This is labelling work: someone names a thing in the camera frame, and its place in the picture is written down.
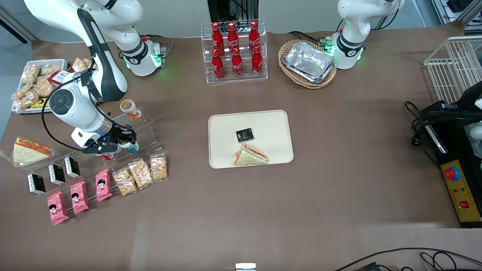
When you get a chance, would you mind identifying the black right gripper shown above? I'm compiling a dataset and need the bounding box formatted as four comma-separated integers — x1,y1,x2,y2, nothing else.
81,126,137,155

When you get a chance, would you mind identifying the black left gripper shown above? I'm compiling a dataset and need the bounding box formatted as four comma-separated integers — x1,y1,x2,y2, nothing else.
429,81,482,122

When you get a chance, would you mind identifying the green cap gum bottle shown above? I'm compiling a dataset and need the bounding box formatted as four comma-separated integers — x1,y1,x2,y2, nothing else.
118,140,139,153

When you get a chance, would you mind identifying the orange cap gum bottle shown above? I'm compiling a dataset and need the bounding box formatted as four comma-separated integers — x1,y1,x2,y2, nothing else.
120,99,142,121

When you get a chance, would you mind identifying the aluminium foil tray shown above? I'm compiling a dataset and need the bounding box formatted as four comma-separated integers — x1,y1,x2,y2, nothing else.
283,41,336,84

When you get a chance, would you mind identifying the beige plastic tray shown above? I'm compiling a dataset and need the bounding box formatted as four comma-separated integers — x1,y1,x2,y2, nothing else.
208,110,294,169

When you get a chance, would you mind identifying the clear acrylic stepped stand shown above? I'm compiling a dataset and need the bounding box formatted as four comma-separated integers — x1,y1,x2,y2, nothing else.
21,108,167,179

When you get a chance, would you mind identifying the clear cracker packet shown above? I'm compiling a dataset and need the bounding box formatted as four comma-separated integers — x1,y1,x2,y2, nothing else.
150,153,168,182
112,168,138,196
128,158,154,189

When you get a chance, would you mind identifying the black and yellow control box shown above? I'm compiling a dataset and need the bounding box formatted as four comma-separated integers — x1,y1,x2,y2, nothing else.
420,101,482,229

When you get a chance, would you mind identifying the pink snack pack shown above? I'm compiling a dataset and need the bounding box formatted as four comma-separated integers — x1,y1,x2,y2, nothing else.
70,181,90,215
95,168,113,202
46,191,69,225

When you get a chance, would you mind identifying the small black carton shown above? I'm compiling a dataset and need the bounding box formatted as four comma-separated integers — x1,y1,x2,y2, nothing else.
64,156,81,178
48,164,66,186
27,173,46,195

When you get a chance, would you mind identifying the clear bag of puffed snack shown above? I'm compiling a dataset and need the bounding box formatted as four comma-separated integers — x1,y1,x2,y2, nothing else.
12,84,34,100
21,65,40,83
72,57,91,73
15,91,39,111
32,77,56,98
40,64,63,76

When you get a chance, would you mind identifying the red cookie box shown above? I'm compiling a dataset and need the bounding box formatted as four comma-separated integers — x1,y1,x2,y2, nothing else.
48,70,78,88

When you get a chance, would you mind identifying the brown round wicker basket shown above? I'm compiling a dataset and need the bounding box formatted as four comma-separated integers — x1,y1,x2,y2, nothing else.
66,58,95,74

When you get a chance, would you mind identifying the wrapped triangle sandwich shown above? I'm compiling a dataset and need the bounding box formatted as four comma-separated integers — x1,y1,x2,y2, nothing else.
230,143,269,166
0,137,55,168

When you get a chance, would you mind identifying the white plastic bin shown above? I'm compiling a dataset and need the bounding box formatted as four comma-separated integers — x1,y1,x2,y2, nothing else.
11,59,68,113

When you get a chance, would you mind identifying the clear acrylic bottle rack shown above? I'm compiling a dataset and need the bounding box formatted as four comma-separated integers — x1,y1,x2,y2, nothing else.
201,20,268,84

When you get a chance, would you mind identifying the small black snack packet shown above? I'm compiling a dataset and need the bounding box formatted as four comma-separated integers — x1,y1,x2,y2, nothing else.
236,128,255,143

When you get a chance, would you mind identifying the black equipment stand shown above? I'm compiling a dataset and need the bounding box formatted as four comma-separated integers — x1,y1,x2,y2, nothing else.
207,0,259,23

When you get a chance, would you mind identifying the light oval wicker basket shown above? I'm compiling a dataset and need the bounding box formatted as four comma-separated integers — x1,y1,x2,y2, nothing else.
278,39,337,89

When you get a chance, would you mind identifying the small electronics board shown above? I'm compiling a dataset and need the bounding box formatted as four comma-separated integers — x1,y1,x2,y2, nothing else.
352,262,400,271

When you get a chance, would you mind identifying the black cable with plug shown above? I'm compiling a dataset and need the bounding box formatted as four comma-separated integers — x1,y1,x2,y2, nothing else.
404,101,441,170

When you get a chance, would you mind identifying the white wire basket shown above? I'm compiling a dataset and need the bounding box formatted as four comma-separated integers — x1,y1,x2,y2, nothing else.
424,36,482,104

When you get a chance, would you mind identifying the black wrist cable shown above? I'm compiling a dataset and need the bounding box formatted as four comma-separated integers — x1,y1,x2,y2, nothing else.
41,70,113,152

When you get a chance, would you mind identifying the metal frame rack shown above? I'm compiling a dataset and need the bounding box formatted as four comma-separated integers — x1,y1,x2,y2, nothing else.
431,0,482,27

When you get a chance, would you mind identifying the long black cable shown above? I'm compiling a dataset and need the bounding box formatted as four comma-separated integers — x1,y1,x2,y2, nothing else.
333,247,482,271

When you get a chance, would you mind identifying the looped black cable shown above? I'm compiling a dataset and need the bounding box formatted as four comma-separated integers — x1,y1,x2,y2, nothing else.
420,251,458,271

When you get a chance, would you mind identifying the black arm base cable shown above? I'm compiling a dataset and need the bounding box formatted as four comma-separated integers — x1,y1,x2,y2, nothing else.
288,31,332,47

